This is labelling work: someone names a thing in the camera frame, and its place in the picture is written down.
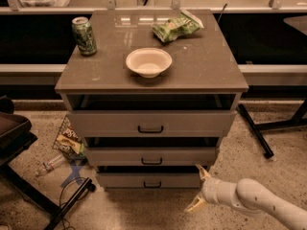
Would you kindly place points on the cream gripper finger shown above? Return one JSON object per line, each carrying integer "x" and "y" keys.
{"x": 197, "y": 203}
{"x": 204, "y": 174}

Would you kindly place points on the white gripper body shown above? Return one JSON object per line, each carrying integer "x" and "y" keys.
{"x": 210, "y": 189}

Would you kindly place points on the grey drawer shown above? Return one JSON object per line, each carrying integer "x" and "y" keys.
{"x": 149, "y": 181}
{"x": 151, "y": 123}
{"x": 156, "y": 156}

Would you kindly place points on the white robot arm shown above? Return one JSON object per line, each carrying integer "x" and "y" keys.
{"x": 247, "y": 197}

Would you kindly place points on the grey drawer cabinet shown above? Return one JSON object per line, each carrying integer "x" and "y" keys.
{"x": 203, "y": 76}

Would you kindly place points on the black stand leg right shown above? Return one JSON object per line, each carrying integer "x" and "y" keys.
{"x": 298, "y": 120}

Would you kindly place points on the black stand leg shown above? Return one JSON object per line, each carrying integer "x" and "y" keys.
{"x": 298, "y": 120}
{"x": 64, "y": 207}

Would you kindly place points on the black stand leg left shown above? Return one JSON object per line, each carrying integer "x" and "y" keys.
{"x": 64, "y": 207}

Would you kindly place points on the white paper bowl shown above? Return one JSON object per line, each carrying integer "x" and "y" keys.
{"x": 148, "y": 62}

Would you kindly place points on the blue tape cross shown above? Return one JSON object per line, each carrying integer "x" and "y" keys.
{"x": 74, "y": 176}

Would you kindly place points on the red snack bag on floor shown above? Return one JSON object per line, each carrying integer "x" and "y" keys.
{"x": 68, "y": 142}

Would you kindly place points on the green chip bag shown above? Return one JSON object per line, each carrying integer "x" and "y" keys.
{"x": 185, "y": 24}

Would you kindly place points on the clear plastic bottle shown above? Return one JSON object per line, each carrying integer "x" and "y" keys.
{"x": 50, "y": 165}

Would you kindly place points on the green soda can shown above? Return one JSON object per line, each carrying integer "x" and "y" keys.
{"x": 83, "y": 33}

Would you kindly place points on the black chair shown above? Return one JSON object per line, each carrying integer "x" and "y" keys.
{"x": 15, "y": 137}

